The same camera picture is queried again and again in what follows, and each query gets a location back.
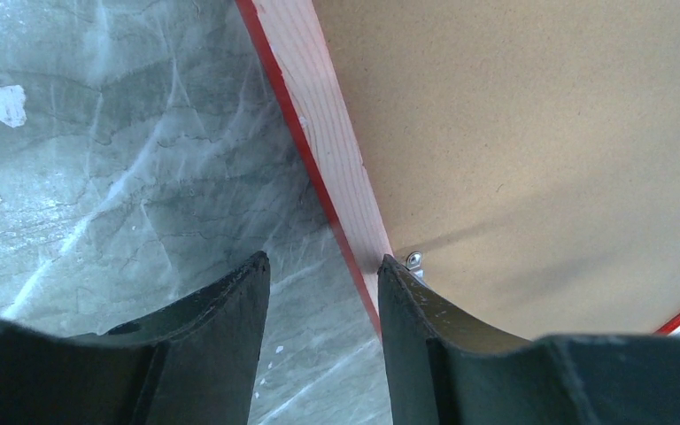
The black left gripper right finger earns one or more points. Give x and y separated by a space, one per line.
445 366

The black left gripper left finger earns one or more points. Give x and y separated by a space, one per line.
191 362

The brown frame backing board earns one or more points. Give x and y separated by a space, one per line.
522 146

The red picture frame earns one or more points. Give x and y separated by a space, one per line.
322 141

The silver frame retaining clip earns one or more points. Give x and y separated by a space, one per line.
413 264

